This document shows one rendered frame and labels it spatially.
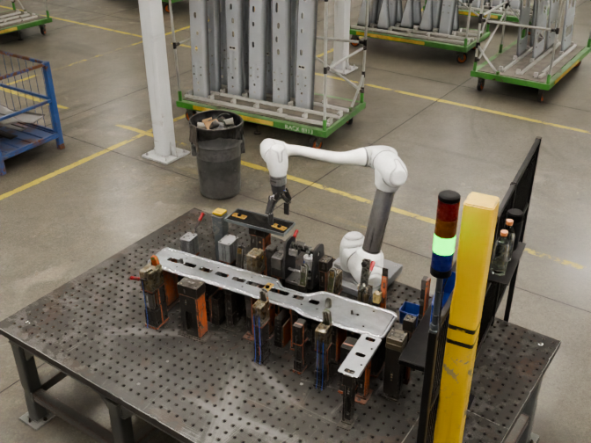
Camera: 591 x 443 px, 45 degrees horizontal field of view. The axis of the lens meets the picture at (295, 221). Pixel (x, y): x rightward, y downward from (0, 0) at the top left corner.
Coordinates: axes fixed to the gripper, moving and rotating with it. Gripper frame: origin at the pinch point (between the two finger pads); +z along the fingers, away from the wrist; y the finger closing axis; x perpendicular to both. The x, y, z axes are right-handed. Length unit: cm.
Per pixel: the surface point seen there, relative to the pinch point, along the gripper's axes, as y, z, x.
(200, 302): 53, 29, -10
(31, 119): -137, 90, -433
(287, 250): 13.0, 8.3, 15.3
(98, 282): 52, 52, -95
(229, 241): 20.7, 11.1, -17.8
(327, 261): 7.2, 10.1, 36.7
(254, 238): 4.9, 15.6, -13.3
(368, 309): 16, 22, 67
